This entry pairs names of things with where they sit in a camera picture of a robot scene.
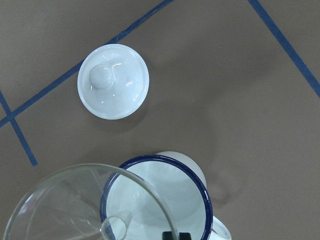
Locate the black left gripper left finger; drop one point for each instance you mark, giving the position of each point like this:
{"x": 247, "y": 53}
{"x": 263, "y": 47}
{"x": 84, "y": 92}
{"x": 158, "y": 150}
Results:
{"x": 167, "y": 235}

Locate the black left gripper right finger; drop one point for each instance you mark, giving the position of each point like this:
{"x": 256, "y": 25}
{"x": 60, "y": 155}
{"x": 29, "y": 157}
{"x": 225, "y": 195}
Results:
{"x": 184, "y": 236}

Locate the clear glass funnel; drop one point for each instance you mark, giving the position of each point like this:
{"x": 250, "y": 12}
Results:
{"x": 63, "y": 206}

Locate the white enamel mug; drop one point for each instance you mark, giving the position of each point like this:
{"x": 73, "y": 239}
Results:
{"x": 172, "y": 197}

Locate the brown paper table cover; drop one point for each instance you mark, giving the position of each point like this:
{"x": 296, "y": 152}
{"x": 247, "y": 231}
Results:
{"x": 222, "y": 91}

